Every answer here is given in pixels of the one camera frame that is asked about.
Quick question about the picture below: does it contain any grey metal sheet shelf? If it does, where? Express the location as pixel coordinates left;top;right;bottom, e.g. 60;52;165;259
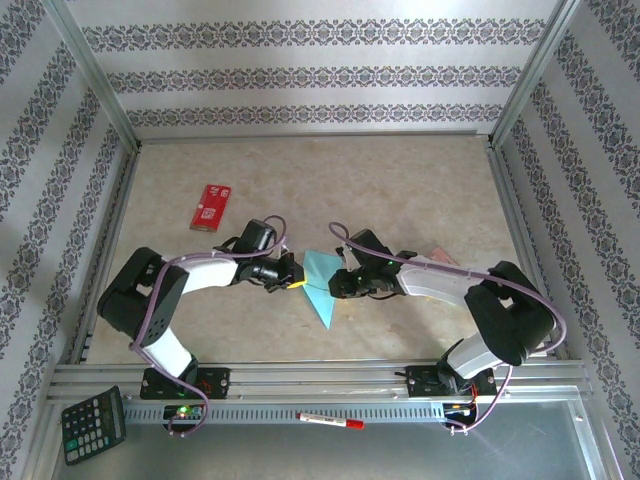
49;398;609;480

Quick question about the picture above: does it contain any aluminium frame post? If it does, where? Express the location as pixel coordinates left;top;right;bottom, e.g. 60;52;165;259
489;0;587;149
41;0;143;149

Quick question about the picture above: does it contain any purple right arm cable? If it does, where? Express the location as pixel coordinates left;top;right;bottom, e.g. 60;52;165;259
327;221;568;435

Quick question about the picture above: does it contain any white marker with red cap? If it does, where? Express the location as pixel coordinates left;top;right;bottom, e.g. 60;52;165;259
295;410;366;432

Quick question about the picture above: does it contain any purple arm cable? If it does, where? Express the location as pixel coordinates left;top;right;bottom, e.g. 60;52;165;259
327;221;568;435
128;214;289;439

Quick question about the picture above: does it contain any black desk calculator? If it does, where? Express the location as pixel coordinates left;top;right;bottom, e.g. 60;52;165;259
60;385;128;467

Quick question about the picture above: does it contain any long aluminium frame rail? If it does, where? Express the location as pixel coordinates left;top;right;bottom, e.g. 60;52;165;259
135;129;494;146

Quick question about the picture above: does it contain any light blue paper sheet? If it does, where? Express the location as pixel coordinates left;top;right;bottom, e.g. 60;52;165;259
301;248;346;331

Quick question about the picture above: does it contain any aluminium side frame rail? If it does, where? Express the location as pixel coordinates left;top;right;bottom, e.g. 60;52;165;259
68;144;142;365
485;142;572;361

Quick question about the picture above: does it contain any aluminium mounting rail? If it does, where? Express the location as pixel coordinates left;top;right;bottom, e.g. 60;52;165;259
47;360;595;402

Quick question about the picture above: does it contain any small circuit board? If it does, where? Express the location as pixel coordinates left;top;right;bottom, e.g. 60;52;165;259
163;403;205;422
442;401;480;419

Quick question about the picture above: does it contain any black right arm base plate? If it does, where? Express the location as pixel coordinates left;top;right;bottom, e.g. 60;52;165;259
405;363;498;399

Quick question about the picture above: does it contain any red snack packet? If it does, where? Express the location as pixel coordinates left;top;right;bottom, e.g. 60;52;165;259
188;184;233;234

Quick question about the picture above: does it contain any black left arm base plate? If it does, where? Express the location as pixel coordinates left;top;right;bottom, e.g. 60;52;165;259
140;366;233;401

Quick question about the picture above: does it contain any grey slotted cable duct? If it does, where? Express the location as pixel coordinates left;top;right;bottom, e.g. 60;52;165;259
121;402;447;426

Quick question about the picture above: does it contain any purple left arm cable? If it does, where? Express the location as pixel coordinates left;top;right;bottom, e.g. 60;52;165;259
128;214;289;439

